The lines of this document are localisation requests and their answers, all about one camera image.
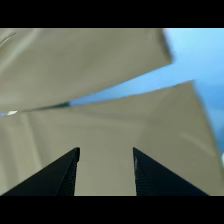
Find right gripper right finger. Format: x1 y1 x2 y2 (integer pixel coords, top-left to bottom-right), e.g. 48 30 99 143
132 147 210 196

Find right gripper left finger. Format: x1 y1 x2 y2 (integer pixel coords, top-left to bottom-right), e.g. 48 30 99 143
2 147 81 196

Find brown trousers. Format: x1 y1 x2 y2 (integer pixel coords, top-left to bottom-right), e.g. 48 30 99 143
0 28 224 196

